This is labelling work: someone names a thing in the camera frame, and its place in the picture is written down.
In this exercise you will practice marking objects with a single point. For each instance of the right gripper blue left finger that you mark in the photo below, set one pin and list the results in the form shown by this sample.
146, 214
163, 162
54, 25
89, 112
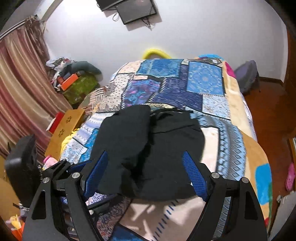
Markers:
93, 173

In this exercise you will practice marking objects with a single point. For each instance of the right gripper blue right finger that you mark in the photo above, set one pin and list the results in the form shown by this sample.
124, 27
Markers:
197, 180

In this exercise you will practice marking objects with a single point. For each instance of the black hooded sweatshirt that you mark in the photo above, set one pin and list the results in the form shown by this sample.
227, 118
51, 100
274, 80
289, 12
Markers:
145, 150

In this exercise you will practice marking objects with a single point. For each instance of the red book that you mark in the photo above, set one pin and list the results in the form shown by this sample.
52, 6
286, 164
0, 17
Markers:
55, 122

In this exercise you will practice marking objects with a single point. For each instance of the wooden folding lap table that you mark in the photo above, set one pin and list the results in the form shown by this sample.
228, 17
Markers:
71, 120

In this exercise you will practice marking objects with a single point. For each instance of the red striped curtain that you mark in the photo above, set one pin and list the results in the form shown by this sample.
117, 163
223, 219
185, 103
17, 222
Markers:
28, 99

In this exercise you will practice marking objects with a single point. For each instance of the pink croc sandal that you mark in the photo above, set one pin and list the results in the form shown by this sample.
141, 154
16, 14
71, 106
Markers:
290, 177

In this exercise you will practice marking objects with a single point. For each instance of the orange box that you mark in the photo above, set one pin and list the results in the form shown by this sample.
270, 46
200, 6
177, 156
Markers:
69, 81

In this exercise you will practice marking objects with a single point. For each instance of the patchwork patterned bed quilt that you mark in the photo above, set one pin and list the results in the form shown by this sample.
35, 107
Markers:
208, 90

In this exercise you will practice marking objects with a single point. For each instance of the purple grey backpack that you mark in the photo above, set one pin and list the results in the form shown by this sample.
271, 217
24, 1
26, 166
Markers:
247, 76

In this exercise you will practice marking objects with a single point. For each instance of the brown wooden door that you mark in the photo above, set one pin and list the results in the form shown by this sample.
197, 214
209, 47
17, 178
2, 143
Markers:
290, 71

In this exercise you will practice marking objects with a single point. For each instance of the wall-mounted black monitor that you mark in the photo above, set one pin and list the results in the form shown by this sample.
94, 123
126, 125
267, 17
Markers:
133, 10

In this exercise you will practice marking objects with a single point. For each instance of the black upper wall screen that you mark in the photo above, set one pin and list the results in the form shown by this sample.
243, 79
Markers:
106, 4

